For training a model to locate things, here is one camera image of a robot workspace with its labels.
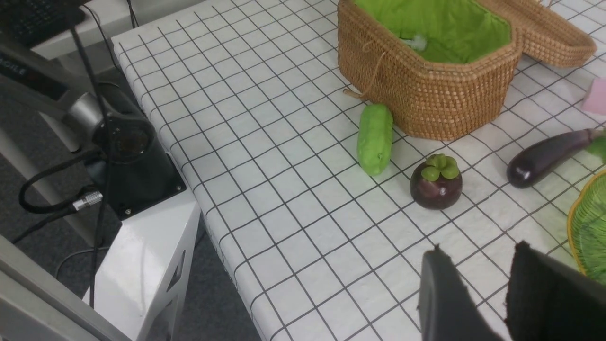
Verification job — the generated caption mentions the woven wicker basket green lining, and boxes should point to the woven wicker basket green lining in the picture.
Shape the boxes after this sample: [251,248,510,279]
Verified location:
[337,0,523,141]

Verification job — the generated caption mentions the white black grid tablecloth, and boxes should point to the white black grid tablecloth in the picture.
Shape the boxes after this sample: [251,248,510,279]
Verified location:
[113,0,605,341]

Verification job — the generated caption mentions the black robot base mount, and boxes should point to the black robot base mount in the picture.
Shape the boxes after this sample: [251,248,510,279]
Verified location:
[0,28,187,221]

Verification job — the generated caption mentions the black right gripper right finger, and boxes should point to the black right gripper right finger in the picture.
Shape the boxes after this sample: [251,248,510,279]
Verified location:
[506,242,606,341]

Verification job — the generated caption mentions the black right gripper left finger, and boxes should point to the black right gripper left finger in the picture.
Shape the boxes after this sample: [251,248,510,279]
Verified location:
[419,246,502,341]

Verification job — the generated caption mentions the black cable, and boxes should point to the black cable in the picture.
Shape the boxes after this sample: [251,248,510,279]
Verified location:
[12,0,138,308]

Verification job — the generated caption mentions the purple toy mangosteen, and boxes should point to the purple toy mangosteen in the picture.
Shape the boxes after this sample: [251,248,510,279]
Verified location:
[410,153,463,211]

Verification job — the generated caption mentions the green glass leaf plate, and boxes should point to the green glass leaf plate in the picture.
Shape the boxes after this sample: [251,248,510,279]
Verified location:
[567,170,606,285]

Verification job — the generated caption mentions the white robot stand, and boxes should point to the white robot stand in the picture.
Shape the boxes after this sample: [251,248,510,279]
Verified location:
[82,189,201,341]

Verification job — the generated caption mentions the dark purple toy eggplant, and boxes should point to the dark purple toy eggplant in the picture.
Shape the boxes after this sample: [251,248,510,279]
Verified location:
[506,129,606,188]

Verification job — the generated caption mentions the pink foam cube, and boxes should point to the pink foam cube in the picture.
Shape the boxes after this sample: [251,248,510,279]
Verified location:
[581,78,606,115]

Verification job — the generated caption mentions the green toy cucumber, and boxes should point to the green toy cucumber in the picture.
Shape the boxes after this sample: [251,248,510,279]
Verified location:
[356,104,392,177]

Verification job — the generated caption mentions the woven wicker basket lid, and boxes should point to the woven wicker basket lid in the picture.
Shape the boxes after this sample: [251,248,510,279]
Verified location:
[479,0,597,68]

